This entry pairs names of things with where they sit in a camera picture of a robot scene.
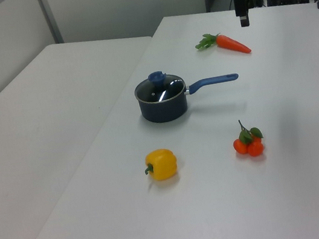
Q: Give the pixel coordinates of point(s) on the glass lid with blue knob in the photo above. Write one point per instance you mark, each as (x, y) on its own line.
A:
(157, 78)

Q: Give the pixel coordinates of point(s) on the orange toy carrot green leaves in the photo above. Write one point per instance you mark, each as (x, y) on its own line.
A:
(229, 44)

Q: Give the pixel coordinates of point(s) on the orange toy tangerine bunch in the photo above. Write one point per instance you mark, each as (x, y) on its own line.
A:
(254, 148)

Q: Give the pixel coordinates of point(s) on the yellow toy bell pepper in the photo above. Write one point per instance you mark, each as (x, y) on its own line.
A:
(162, 165)

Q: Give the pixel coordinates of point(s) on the white side table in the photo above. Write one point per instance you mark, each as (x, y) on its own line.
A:
(42, 130)

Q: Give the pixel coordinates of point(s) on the grey partition post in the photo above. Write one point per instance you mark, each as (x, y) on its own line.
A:
(50, 18)

